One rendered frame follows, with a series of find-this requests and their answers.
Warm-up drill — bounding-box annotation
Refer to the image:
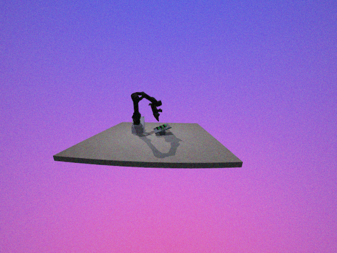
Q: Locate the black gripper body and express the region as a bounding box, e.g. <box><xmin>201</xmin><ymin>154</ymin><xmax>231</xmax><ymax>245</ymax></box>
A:
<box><xmin>152</xmin><ymin>108</ymin><xmax>160</xmax><ymax>117</ymax></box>

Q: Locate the grey switch panel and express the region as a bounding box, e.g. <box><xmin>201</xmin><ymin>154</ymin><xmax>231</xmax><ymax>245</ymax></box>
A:
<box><xmin>154</xmin><ymin>123</ymin><xmax>172</xmax><ymax>135</ymax></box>

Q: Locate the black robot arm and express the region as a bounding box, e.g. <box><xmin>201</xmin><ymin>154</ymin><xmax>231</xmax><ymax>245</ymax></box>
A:
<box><xmin>131</xmin><ymin>91</ymin><xmax>162</xmax><ymax>125</ymax></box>

